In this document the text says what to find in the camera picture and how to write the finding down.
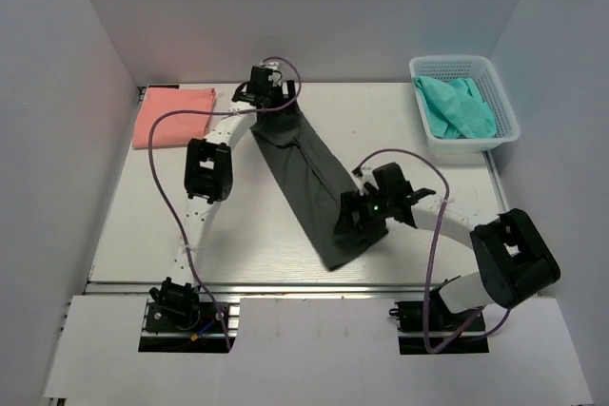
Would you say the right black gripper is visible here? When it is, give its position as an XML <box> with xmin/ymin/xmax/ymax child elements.
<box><xmin>335</xmin><ymin>188</ymin><xmax>394</xmax><ymax>235</ymax></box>

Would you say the dark grey t-shirt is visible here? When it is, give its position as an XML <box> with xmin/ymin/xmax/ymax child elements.
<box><xmin>251</xmin><ymin>108</ymin><xmax>388</xmax><ymax>271</ymax></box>

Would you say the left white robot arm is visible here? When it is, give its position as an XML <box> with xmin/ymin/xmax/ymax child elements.
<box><xmin>161</xmin><ymin>56</ymin><xmax>302</xmax><ymax>295</ymax></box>

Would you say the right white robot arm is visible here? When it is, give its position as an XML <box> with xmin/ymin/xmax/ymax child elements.
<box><xmin>334</xmin><ymin>163</ymin><xmax>560</xmax><ymax>329</ymax></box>

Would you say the folded pink t-shirt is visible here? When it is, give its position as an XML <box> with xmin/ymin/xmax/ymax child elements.
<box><xmin>131</xmin><ymin>87</ymin><xmax>217</xmax><ymax>149</ymax></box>

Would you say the teal t-shirt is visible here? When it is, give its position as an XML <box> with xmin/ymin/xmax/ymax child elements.
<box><xmin>413</xmin><ymin>76</ymin><xmax>498</xmax><ymax>140</ymax></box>

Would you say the white plastic basket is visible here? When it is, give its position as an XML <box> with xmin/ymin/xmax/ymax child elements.
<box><xmin>409</xmin><ymin>55</ymin><xmax>521</xmax><ymax>155</ymax></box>

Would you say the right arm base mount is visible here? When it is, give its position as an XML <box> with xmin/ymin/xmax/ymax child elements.
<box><xmin>388</xmin><ymin>293</ymin><xmax>489</xmax><ymax>356</ymax></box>

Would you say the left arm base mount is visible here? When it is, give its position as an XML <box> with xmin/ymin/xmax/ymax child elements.
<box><xmin>138</xmin><ymin>278</ymin><xmax>238</xmax><ymax>354</ymax></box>

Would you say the aluminium rail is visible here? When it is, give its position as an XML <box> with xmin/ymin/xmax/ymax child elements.
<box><xmin>85</xmin><ymin>281</ymin><xmax>423</xmax><ymax>296</ymax></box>

